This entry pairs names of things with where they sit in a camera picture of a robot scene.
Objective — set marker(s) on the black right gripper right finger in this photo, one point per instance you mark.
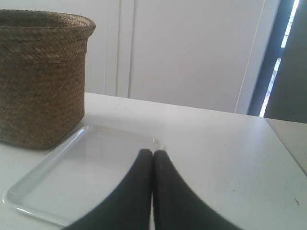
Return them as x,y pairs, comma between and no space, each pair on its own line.
176,206

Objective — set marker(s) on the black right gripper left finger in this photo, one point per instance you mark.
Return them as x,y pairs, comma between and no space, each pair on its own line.
128,206

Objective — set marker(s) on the brown woven wicker basket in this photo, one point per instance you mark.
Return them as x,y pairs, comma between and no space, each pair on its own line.
42,76

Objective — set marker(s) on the white rectangular plastic tray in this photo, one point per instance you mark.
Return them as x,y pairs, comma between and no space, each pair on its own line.
78,174

